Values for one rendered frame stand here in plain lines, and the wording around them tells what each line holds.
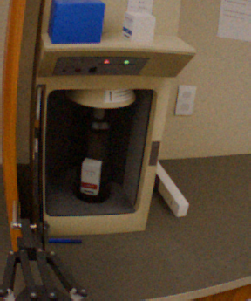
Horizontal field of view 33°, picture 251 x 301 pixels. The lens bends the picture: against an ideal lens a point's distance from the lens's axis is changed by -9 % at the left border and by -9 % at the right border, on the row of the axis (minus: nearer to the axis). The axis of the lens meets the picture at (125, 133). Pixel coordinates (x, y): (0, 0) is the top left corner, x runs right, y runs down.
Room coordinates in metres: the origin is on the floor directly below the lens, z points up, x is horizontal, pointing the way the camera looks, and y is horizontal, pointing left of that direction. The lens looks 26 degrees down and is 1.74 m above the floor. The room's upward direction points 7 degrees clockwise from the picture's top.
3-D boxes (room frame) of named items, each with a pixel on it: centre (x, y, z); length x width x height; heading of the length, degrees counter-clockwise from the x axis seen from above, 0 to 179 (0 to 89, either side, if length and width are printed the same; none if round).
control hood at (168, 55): (0.90, 0.04, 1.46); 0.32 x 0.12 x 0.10; 109
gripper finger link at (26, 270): (0.38, 0.11, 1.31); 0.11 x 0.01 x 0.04; 21
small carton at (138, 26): (0.92, 0.00, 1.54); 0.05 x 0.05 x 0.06; 26
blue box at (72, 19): (0.87, 0.13, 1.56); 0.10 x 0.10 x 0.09; 19
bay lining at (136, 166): (1.07, 0.10, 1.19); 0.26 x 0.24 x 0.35; 109
